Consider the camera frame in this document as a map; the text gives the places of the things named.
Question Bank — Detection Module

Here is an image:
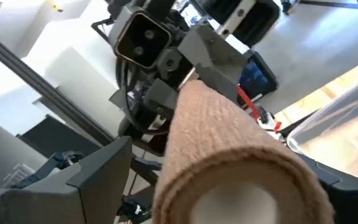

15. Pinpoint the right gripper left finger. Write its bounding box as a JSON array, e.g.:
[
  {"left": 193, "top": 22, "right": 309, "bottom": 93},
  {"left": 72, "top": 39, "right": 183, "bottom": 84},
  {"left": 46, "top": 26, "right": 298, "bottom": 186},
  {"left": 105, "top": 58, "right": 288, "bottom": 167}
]
[{"left": 0, "top": 135, "right": 134, "bottom": 224}]

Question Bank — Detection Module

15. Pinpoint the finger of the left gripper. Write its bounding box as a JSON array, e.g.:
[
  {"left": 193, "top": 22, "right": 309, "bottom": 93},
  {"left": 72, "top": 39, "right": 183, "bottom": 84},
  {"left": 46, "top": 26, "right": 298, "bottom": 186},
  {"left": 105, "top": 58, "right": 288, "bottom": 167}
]
[
  {"left": 143, "top": 78, "right": 180, "bottom": 121},
  {"left": 177, "top": 24, "right": 249, "bottom": 105}
]

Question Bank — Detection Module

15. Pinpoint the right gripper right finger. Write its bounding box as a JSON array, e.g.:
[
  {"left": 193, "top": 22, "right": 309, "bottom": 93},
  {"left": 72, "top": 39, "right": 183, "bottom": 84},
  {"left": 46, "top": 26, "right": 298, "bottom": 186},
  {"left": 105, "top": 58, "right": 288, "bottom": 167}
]
[{"left": 296, "top": 153, "right": 358, "bottom": 224}]

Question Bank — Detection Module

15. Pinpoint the brown elastic bandage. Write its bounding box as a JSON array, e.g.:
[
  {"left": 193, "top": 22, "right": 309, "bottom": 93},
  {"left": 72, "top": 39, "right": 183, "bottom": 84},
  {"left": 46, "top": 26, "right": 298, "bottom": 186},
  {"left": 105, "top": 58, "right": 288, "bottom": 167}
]
[{"left": 152, "top": 79, "right": 336, "bottom": 224}]

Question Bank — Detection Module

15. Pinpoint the clear plastic box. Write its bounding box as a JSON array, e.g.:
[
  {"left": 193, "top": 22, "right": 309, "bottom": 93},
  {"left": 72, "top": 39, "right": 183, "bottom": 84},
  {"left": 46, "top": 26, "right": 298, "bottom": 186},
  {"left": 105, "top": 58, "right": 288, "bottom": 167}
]
[{"left": 286, "top": 71, "right": 358, "bottom": 186}]

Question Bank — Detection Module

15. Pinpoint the white red power connector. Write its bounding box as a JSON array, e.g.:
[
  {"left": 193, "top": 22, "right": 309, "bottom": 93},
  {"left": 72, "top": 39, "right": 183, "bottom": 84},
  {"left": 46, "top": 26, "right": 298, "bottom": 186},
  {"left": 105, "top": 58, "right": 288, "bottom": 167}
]
[{"left": 255, "top": 104, "right": 284, "bottom": 134}]

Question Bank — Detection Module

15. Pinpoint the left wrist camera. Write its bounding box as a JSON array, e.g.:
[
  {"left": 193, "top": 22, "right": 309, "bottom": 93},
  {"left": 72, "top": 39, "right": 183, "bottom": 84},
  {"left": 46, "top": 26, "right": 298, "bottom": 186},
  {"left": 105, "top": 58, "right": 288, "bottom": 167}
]
[{"left": 108, "top": 10, "right": 173, "bottom": 70}]

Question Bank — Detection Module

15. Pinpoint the black upright frame post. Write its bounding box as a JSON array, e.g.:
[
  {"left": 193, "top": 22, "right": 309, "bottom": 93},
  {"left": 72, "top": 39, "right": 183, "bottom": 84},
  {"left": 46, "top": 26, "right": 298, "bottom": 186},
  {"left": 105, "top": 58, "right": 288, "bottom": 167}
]
[{"left": 0, "top": 27, "right": 114, "bottom": 147}]

